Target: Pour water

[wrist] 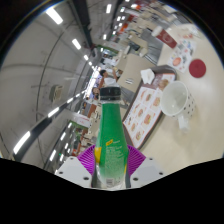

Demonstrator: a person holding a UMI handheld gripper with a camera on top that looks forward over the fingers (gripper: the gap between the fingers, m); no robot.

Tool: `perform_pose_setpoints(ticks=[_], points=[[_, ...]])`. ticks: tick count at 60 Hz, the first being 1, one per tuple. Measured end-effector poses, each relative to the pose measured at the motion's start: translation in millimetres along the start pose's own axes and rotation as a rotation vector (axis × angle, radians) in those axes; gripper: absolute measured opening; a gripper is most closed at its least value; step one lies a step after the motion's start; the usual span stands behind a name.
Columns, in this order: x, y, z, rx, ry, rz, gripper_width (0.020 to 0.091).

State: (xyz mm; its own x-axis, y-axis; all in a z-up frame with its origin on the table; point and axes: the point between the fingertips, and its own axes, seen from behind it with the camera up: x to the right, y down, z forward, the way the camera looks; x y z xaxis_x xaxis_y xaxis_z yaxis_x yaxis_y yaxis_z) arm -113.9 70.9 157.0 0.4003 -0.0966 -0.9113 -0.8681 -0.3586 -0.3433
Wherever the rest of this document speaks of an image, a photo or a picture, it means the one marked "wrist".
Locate green drink bottle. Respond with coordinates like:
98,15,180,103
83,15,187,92
91,85,132,190

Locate brown food tray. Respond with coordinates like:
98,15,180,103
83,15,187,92
121,64,178,150

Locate crumpled white napkin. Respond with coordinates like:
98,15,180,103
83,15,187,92
139,68,156,85

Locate colourful sticker sheet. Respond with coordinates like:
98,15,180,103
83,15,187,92
166,38,198,74

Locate white polka-dot mug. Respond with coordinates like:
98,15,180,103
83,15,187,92
160,80,196,132

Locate person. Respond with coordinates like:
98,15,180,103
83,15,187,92
98,68,124,89

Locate beige chairs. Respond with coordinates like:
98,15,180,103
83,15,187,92
99,3,164,68

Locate ceiling lights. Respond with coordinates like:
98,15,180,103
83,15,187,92
12,2,139,164

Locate ceiling air conditioner unit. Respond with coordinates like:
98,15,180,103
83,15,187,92
49,84,64,103

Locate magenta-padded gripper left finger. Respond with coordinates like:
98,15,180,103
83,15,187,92
54,143,99,188

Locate flat round red coaster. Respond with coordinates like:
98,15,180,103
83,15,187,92
188,58,207,79

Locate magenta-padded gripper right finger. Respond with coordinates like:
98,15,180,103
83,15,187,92
124,144,165,189

